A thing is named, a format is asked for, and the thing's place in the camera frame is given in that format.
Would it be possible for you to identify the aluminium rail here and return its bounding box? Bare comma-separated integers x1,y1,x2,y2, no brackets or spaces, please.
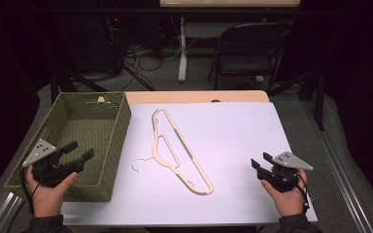
0,191,25,233
300,100,373,233

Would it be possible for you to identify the white table leg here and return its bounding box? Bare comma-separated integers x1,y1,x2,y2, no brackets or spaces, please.
178,17,188,83

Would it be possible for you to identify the person's right hand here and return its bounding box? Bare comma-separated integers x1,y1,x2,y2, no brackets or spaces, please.
260,168,309,217

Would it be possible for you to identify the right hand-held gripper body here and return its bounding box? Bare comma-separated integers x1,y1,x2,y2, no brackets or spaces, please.
256,150,314,193

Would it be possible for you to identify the black cable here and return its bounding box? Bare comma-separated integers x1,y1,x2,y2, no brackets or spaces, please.
295,173,311,215
19,164,43,215

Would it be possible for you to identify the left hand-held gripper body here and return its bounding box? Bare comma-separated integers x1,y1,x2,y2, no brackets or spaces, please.
21,138,85,188

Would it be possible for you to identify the light wooden table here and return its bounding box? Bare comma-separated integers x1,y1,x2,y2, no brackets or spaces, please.
124,89,270,105

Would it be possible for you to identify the tangle of floor cables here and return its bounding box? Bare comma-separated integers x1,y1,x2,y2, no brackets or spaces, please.
108,16,198,91

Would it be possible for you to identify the beige plastic clothes hanger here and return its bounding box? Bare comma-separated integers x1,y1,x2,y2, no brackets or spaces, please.
130,108,215,196

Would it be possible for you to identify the green woven basket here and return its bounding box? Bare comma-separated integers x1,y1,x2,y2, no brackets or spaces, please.
4,91,132,203

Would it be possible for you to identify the white paper sheet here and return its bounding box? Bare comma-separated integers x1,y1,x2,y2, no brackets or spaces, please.
60,101,319,227

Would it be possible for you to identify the black folding chair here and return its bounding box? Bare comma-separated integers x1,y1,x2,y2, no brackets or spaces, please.
207,21,293,92

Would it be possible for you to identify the person's left hand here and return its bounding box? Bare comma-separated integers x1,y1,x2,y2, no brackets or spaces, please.
25,165,80,218

